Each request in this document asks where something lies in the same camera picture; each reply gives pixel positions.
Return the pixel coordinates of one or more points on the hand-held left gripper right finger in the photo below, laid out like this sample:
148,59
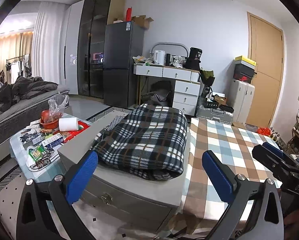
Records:
218,175

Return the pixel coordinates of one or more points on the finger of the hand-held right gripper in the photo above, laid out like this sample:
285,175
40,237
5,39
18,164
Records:
269,160
277,152

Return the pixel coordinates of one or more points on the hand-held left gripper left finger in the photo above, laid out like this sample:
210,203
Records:
82,175

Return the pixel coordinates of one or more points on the plaid fleece grey knit jacket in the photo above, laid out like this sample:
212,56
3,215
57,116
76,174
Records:
144,140

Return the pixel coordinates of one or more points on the grey sofa with clothes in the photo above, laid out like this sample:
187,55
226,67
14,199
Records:
19,110

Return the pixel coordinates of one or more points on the clothes rack with clothes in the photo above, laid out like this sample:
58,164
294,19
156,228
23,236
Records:
14,67

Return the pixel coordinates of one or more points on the person's right hand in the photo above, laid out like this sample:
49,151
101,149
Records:
297,217

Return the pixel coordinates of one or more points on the red plastic bag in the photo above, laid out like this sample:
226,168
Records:
264,131

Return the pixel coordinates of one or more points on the brown blue checkered bed sheet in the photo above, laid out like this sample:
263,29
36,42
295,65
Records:
227,135

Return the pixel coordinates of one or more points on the blue white carton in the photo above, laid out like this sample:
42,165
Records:
53,141

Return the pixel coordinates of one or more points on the red flat box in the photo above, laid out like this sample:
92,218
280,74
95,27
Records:
80,127

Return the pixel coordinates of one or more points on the green snack packet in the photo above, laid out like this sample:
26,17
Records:
37,153

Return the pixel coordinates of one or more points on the grey storage cabinet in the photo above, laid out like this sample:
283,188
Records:
129,192

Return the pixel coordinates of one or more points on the toilet paper roll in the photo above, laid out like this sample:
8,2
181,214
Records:
68,124

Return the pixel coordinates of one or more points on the silver suitcase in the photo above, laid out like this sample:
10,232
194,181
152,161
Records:
214,116

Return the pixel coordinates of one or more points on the red bowl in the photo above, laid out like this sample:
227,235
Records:
49,122

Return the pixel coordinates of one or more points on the white suitcase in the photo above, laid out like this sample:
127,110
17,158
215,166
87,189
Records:
242,100

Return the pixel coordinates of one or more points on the black tray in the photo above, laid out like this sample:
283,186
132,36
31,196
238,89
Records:
227,108

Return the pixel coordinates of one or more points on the small black box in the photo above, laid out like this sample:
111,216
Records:
212,104

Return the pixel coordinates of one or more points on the glass coffee table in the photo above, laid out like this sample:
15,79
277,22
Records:
15,145

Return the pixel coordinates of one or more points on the clear plastic bag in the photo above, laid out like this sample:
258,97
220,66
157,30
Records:
58,103

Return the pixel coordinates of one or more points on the small cardboard box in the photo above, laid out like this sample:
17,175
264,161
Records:
220,98

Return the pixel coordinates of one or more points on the wooden door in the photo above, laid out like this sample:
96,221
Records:
267,67

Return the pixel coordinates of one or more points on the black shoe box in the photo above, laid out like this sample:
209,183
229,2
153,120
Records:
243,73

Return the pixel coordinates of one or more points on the white drawer desk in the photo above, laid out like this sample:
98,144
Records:
182,87

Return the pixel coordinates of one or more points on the yellow shoe box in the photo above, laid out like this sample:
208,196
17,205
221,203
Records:
244,60

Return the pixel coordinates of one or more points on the black wrapped flower bouquet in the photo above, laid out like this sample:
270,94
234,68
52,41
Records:
207,76

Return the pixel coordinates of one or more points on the dark duvet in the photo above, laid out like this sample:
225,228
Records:
27,87

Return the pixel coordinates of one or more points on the black paper bag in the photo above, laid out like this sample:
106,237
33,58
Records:
194,60

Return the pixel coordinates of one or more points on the black flask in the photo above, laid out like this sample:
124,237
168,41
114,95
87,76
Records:
168,60

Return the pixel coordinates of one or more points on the black refrigerator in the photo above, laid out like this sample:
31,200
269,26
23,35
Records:
122,55

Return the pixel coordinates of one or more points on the white electric kettle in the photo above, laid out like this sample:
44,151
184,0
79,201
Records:
159,57

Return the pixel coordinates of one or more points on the white curtain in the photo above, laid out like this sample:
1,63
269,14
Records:
49,42

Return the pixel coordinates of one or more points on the dark glass wardrobe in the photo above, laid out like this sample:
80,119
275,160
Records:
94,30

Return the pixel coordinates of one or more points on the beige curtain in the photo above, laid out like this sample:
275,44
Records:
9,45

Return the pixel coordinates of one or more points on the open cardboard box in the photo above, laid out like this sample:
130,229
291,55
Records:
142,21

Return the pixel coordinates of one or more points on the grey arched mirror frame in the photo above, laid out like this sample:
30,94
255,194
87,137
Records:
169,44

